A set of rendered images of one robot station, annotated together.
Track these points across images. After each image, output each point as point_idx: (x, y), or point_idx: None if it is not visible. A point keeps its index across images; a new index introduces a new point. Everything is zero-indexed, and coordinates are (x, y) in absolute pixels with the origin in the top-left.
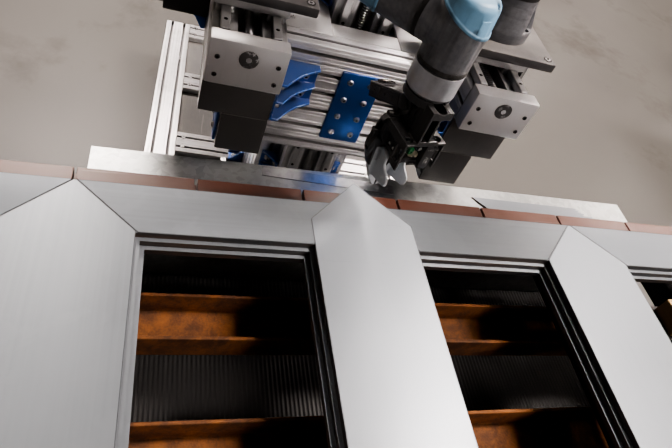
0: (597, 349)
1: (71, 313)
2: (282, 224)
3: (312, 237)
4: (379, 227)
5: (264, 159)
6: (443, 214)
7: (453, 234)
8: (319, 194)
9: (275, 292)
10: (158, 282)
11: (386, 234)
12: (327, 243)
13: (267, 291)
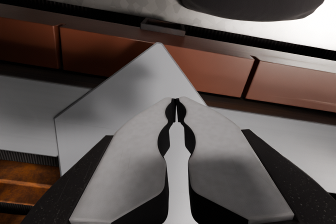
0: None
1: None
2: (5, 125)
3: (55, 148)
4: (173, 142)
5: None
6: (322, 125)
7: (305, 160)
8: (92, 40)
9: (130, 22)
10: None
11: (180, 153)
12: (77, 158)
13: (122, 20)
